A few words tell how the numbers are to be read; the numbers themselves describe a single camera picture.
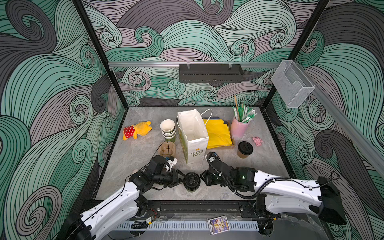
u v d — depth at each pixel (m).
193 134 1.02
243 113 0.95
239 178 0.54
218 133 1.00
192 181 0.71
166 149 0.91
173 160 0.75
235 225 0.70
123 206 0.50
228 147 0.94
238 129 0.98
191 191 0.79
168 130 0.84
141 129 0.98
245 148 0.86
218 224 0.68
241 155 0.87
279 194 0.48
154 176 0.61
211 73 0.96
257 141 0.96
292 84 0.79
